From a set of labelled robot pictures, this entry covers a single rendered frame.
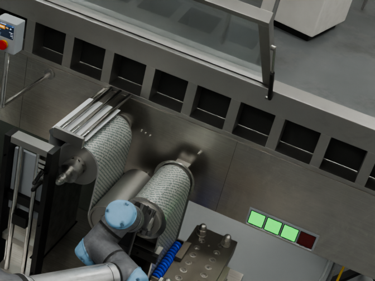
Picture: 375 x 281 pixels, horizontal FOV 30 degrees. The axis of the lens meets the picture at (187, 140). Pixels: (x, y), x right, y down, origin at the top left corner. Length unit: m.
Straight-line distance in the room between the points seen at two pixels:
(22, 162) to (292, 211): 0.89
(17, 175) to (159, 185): 0.44
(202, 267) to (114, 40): 0.82
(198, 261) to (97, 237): 0.66
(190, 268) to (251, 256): 1.80
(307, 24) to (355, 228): 4.98
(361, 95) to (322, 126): 4.34
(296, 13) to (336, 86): 1.06
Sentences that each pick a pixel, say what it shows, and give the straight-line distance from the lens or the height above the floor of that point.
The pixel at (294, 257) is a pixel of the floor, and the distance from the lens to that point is 4.27.
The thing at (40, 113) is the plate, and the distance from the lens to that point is 2.60.
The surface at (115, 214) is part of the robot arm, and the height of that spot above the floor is 1.48.
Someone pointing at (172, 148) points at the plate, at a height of 1.32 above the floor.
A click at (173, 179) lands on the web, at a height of 1.31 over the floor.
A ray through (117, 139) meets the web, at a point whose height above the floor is 1.38.
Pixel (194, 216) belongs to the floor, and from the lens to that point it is 4.31.
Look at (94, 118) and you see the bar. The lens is 2.24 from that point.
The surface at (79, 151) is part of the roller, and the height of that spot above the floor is 1.38.
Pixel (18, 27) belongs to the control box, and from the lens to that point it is 2.13.
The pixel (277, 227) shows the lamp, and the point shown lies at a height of 1.19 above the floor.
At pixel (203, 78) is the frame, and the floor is 1.61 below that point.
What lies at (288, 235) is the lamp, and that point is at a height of 1.17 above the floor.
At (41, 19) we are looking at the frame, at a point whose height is 1.59.
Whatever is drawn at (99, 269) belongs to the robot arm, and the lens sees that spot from 1.70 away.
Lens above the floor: 2.60
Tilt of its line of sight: 31 degrees down
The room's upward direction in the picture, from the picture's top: 15 degrees clockwise
